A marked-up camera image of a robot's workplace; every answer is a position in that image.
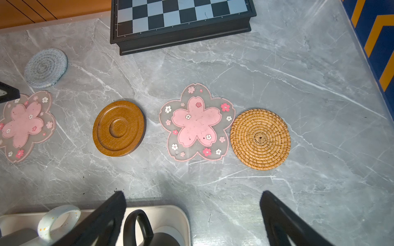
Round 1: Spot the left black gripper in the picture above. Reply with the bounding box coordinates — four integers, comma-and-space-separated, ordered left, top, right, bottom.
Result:
0, 82, 21, 103

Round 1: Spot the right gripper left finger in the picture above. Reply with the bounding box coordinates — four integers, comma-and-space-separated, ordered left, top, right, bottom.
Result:
54, 191, 126, 246

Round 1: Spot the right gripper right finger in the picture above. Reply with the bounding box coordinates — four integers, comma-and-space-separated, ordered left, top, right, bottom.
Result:
260, 190, 332, 246

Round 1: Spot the pink flower coaster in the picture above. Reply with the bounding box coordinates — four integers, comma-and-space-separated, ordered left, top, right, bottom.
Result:
1, 91, 56, 163
159, 84, 236, 162

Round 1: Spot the grey woven round coaster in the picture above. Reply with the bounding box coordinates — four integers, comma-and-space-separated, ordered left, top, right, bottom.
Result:
24, 48, 68, 89

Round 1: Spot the rattan woven round coaster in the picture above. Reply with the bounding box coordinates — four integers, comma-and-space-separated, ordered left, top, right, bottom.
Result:
230, 109, 291, 171

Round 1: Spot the brown wooden round coaster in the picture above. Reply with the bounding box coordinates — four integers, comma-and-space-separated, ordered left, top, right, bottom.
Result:
92, 100, 146, 157

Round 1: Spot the white speckled mug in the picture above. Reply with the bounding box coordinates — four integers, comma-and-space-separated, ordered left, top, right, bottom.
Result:
0, 204, 82, 246

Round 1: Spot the black mug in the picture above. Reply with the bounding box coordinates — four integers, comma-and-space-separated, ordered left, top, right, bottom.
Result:
123, 210, 185, 246

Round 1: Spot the cream serving tray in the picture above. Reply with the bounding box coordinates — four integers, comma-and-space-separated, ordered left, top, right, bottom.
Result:
1, 205, 191, 246

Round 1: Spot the black chessboard box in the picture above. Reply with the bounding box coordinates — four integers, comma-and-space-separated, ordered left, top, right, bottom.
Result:
110, 0, 257, 55

